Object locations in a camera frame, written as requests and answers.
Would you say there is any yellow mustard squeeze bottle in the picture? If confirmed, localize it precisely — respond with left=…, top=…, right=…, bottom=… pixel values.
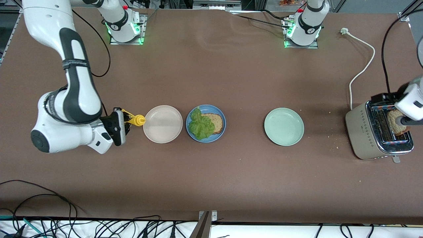
left=121, top=108, right=146, bottom=128

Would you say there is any brown bread slice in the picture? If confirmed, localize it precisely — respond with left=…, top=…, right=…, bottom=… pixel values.
left=387, top=109, right=410, bottom=135
left=202, top=113, right=224, bottom=135

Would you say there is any green lettuce leaf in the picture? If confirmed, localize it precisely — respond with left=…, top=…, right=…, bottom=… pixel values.
left=188, top=107, right=215, bottom=140

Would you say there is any beige round plate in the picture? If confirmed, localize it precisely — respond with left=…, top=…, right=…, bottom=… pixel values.
left=143, top=105, right=183, bottom=144

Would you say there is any blue round plate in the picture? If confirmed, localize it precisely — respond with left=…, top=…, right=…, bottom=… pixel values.
left=186, top=104, right=226, bottom=143

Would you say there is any mint green round plate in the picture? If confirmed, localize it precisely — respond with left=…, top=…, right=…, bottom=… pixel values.
left=264, top=107, right=305, bottom=146

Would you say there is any beige chrome toaster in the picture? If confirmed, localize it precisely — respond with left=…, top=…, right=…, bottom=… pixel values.
left=345, top=98, right=414, bottom=163

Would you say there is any aluminium corner profile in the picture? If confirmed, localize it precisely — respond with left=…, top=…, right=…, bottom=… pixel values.
left=398, top=0, right=423, bottom=23

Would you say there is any white shelf below table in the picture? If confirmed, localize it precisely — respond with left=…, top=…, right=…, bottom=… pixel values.
left=0, top=219, right=423, bottom=238

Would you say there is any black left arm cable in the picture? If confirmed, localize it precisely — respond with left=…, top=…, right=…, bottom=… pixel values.
left=381, top=8, right=423, bottom=97

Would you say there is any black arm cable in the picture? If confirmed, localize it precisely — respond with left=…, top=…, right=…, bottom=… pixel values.
left=381, top=8, right=423, bottom=97
left=70, top=9, right=111, bottom=78

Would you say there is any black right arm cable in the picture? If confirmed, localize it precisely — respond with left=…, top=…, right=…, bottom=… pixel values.
left=70, top=9, right=111, bottom=78

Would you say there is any white toaster power cord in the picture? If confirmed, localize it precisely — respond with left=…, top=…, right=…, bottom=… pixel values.
left=340, top=28, right=376, bottom=110

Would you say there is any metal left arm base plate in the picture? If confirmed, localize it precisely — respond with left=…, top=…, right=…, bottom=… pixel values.
left=284, top=17, right=319, bottom=49

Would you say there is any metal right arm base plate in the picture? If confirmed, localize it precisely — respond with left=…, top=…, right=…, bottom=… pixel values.
left=109, top=13, right=147, bottom=45

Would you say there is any black looped floor cable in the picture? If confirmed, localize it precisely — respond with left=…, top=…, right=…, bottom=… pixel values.
left=0, top=179, right=78, bottom=238

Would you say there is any metal table edge bracket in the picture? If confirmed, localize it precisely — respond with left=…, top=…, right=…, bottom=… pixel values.
left=189, top=211, right=218, bottom=238

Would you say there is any aluminium side rail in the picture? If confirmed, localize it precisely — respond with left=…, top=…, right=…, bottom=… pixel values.
left=0, top=10, right=22, bottom=65

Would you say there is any teal cable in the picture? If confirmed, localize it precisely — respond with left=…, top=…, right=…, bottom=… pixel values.
left=0, top=215, right=47, bottom=238

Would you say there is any aluminium frame bar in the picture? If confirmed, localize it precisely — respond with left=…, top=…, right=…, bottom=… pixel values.
left=193, top=0, right=242, bottom=10

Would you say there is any black cable on table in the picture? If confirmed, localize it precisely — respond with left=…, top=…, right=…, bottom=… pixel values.
left=228, top=9, right=293, bottom=30

